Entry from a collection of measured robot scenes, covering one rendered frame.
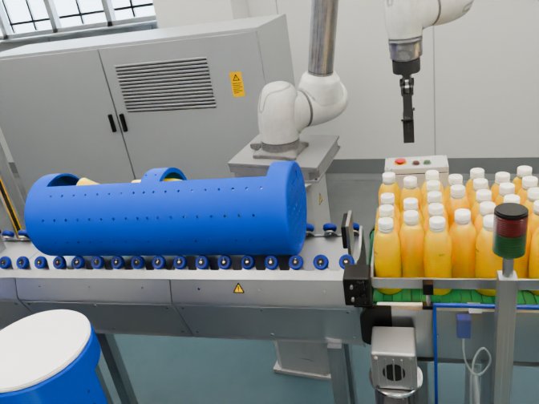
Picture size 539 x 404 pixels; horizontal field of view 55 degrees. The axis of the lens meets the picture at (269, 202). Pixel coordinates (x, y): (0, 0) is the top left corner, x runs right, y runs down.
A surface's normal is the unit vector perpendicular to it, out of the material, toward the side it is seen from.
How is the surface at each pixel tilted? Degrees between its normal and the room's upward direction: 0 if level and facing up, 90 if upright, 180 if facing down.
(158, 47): 90
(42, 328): 0
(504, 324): 90
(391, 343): 0
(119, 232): 87
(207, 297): 71
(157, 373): 0
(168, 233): 90
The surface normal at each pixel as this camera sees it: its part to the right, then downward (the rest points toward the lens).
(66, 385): 0.73, 0.19
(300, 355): -0.34, 0.45
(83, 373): 0.91, 0.04
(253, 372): -0.15, -0.89
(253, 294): -0.26, 0.13
